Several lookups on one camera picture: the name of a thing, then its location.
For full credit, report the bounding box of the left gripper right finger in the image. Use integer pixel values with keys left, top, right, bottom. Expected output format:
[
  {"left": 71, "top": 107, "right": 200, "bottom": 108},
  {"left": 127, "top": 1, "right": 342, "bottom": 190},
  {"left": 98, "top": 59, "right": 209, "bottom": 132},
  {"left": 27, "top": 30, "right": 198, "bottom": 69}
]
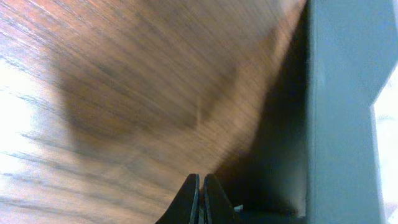
[{"left": 204, "top": 174, "right": 242, "bottom": 224}]

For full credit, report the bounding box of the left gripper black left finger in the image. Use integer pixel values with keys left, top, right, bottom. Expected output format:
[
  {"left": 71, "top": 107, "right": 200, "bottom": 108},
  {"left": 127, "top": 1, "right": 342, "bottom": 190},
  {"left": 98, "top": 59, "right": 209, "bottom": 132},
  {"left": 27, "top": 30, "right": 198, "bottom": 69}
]
[{"left": 156, "top": 174, "right": 200, "bottom": 224}]

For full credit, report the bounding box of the dark green box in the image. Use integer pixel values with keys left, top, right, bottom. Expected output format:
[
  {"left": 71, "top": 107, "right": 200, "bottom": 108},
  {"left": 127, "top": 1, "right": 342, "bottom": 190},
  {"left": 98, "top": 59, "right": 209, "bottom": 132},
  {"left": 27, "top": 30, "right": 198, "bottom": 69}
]
[{"left": 228, "top": 0, "right": 397, "bottom": 223}]

